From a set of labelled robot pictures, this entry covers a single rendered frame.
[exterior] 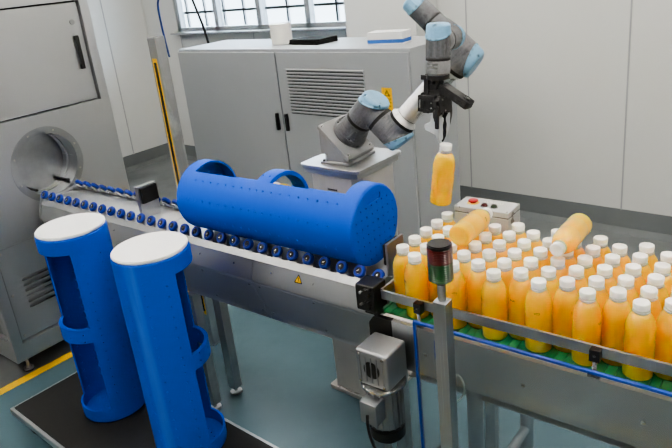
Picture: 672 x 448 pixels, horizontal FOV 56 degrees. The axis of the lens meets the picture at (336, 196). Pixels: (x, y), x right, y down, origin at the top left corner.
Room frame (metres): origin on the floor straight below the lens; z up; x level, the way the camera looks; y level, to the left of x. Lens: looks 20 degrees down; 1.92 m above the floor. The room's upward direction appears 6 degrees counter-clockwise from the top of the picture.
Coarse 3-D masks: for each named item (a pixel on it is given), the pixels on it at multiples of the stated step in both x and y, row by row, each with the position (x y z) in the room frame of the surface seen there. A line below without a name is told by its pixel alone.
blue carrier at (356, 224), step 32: (192, 192) 2.38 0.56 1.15; (224, 192) 2.28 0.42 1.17; (256, 192) 2.19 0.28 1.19; (288, 192) 2.11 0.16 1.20; (320, 192) 2.04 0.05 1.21; (352, 192) 1.98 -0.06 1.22; (384, 192) 2.04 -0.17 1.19; (192, 224) 2.46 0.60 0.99; (224, 224) 2.28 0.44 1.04; (256, 224) 2.15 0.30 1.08; (288, 224) 2.05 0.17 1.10; (320, 224) 1.97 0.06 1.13; (352, 224) 1.89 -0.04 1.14; (384, 224) 2.03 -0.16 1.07; (352, 256) 1.90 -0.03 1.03
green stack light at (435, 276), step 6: (450, 264) 1.41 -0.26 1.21; (432, 270) 1.41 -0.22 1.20; (438, 270) 1.40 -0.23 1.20; (444, 270) 1.40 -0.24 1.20; (450, 270) 1.41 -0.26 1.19; (432, 276) 1.41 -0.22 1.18; (438, 276) 1.40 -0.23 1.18; (444, 276) 1.40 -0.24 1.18; (450, 276) 1.41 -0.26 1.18; (432, 282) 1.41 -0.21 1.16; (438, 282) 1.40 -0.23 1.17; (444, 282) 1.40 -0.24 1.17
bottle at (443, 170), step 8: (440, 152) 1.94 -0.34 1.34; (448, 152) 1.92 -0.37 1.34; (440, 160) 1.92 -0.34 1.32; (448, 160) 1.91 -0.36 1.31; (440, 168) 1.91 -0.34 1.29; (448, 168) 1.91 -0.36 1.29; (432, 176) 1.94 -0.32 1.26; (440, 176) 1.92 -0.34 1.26; (448, 176) 1.91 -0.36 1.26; (432, 184) 1.94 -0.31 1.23; (440, 184) 1.92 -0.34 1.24; (448, 184) 1.92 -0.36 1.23; (432, 192) 1.94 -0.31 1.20; (440, 192) 1.92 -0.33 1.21; (448, 192) 1.92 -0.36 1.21; (432, 200) 1.94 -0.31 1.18; (440, 200) 1.92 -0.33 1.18; (448, 200) 1.92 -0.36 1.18
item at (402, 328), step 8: (376, 320) 1.73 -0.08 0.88; (384, 320) 1.71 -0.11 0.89; (392, 320) 1.70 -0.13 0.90; (400, 320) 1.69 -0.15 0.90; (408, 320) 1.68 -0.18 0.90; (376, 328) 1.73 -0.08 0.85; (384, 328) 1.71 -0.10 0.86; (392, 328) 1.69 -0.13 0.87; (400, 328) 1.67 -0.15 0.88; (408, 328) 1.66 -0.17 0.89; (392, 336) 1.69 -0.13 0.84; (400, 336) 1.68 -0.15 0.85; (408, 336) 1.66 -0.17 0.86; (408, 344) 1.66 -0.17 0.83; (408, 352) 1.66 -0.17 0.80; (408, 360) 1.66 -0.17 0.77; (408, 368) 1.66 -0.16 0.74
